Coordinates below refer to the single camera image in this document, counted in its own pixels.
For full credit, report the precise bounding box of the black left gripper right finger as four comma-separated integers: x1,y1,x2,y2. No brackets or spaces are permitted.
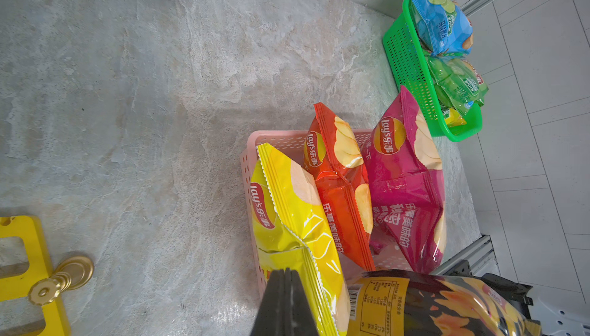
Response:
290,271,318,336

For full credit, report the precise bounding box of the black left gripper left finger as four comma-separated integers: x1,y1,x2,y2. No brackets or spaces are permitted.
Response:
250,268,292,336

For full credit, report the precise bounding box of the yellow chips bag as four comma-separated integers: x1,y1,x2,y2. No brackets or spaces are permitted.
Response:
249,143,350,335
440,105,466,128

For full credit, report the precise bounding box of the black snack bag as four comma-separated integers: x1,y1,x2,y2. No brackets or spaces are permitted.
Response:
347,270,542,336

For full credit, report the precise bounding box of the pink plastic basket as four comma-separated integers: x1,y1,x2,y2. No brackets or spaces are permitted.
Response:
240,129,412,299

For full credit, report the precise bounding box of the magenta chips bag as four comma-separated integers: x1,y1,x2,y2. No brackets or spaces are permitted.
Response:
361,87,446,274

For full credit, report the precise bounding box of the red chips bag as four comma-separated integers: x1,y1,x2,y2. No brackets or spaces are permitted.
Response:
304,102,376,271

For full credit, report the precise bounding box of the green cucumber chips bag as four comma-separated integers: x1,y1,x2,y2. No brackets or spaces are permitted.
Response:
426,56,489,116

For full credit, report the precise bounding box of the green plastic basket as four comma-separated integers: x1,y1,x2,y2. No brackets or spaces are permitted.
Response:
383,0,483,142

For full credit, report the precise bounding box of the light blue chips bag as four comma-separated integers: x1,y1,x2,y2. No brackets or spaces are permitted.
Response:
409,0,473,57

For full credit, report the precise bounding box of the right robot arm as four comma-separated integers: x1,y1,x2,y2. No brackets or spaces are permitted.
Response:
479,273,589,335

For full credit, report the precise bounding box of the brass knob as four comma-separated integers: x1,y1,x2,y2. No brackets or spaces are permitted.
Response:
28,255,95,306

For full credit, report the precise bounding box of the yellow plastic triangle frame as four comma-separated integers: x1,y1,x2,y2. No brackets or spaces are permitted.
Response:
0,215,72,336

